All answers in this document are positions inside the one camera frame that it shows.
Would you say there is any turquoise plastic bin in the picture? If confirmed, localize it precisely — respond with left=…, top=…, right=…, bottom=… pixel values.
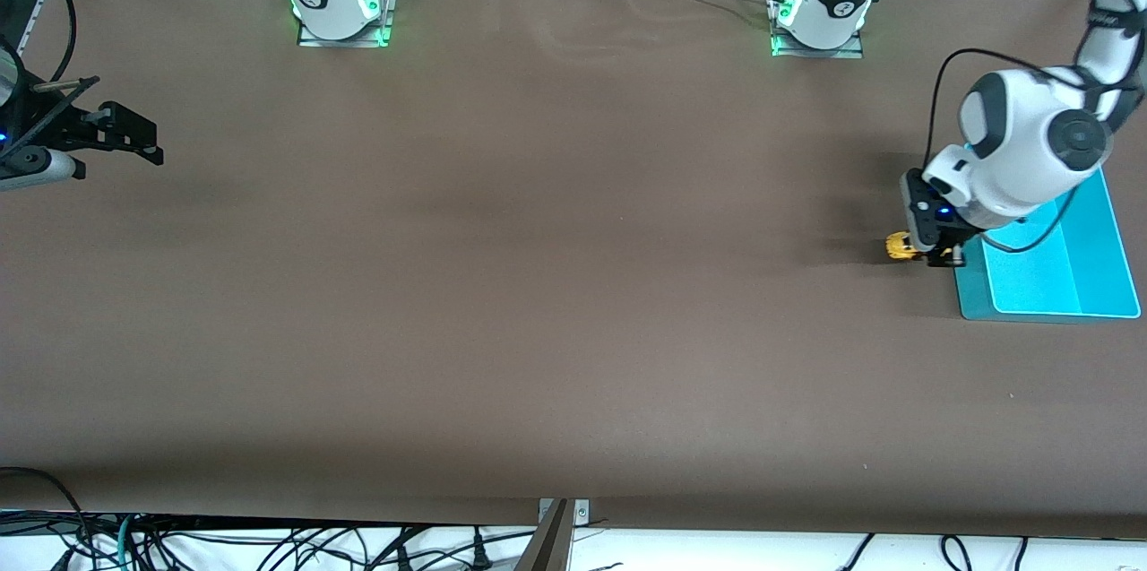
left=950, top=168, right=1142, bottom=322

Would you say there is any dark table support strut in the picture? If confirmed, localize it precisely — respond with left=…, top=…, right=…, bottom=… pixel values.
left=513, top=499, right=574, bottom=571

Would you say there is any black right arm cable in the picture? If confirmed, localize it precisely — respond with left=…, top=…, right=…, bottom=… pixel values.
left=49, top=0, right=79, bottom=83

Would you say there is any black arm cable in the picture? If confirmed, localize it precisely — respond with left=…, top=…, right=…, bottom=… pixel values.
left=926, top=48, right=1143, bottom=254
left=49, top=0, right=79, bottom=83

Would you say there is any aluminium table edge rail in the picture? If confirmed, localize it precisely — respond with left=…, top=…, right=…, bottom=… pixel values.
left=18, top=0, right=46, bottom=52

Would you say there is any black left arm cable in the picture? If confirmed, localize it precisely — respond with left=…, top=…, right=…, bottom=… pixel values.
left=926, top=48, right=1143, bottom=254

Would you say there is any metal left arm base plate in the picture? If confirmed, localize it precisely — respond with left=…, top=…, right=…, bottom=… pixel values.
left=768, top=0, right=866, bottom=61

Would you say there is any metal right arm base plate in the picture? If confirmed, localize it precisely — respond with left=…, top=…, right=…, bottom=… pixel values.
left=296, top=0, right=396, bottom=48

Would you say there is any black looped floor cable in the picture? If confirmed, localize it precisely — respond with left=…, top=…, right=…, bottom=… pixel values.
left=0, top=466, right=91, bottom=571

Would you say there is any small metal edge bracket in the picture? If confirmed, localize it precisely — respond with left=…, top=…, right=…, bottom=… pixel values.
left=538, top=497, right=592, bottom=525

